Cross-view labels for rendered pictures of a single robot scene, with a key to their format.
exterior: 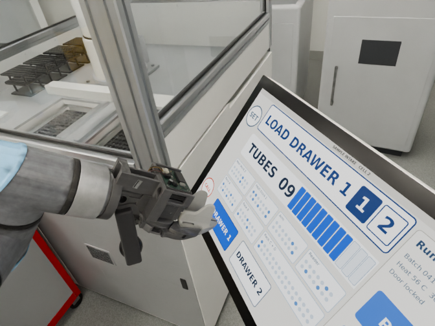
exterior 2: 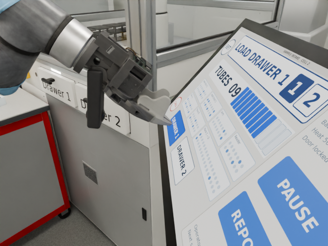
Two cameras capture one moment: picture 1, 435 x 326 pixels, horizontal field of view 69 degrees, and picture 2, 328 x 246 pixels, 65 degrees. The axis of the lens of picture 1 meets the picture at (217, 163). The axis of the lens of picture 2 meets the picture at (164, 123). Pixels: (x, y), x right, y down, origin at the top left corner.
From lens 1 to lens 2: 21 cm
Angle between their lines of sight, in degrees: 15
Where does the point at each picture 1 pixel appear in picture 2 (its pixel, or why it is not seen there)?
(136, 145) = not seen: hidden behind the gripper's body
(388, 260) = (304, 129)
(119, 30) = not seen: outside the picture
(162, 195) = (126, 63)
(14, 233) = (11, 52)
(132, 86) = (141, 13)
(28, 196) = (27, 20)
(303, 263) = (227, 145)
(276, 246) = (210, 135)
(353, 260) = (272, 134)
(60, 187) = (51, 23)
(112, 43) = not seen: outside the picture
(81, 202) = (62, 42)
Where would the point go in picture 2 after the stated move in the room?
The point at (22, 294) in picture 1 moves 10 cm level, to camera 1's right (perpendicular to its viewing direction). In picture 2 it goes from (28, 186) to (45, 189)
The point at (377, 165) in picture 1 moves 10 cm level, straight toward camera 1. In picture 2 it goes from (318, 54) to (278, 71)
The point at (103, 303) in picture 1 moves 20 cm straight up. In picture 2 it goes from (83, 223) to (78, 198)
